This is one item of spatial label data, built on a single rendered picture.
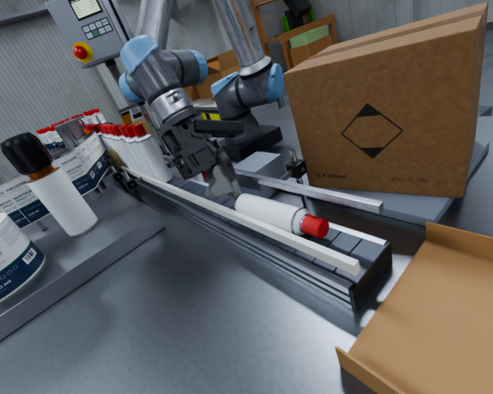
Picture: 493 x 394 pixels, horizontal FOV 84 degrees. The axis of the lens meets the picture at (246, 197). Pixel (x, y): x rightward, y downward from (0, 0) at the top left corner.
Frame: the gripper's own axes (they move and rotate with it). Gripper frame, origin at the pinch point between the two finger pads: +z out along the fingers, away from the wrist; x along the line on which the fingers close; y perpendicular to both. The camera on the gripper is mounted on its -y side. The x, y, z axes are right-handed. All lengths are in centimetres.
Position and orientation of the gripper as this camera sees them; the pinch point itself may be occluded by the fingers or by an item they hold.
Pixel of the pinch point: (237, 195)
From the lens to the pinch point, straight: 60.1
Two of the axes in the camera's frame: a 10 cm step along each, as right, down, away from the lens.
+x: 4.8, -0.9, -8.7
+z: 5.0, 8.4, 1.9
